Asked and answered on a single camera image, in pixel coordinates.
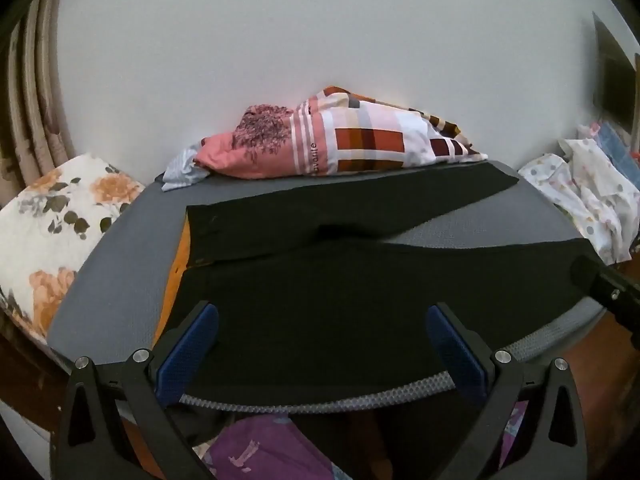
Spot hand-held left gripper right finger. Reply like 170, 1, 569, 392
425, 302, 589, 480

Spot grey mesh mat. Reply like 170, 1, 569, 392
47, 160, 608, 413

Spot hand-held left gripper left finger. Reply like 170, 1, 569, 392
50, 301, 220, 480

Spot patchwork printed pillow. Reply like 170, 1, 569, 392
192, 86, 490, 178

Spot pale blue crumpled cloth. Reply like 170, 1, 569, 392
161, 141, 211, 192

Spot orange board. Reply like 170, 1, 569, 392
152, 220, 193, 343

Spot beige patterned curtain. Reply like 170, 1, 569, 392
0, 0, 78, 211

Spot white dotted cloth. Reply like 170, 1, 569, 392
517, 137, 640, 265

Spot purple printed clothing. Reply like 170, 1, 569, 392
192, 392, 531, 480

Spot floral printed pillow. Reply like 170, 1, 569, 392
0, 152, 147, 346

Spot dark framed mirror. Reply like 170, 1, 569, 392
592, 10, 640, 133

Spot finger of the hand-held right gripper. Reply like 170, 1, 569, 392
570, 255, 640, 352

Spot black pants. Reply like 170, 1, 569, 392
167, 160, 608, 413

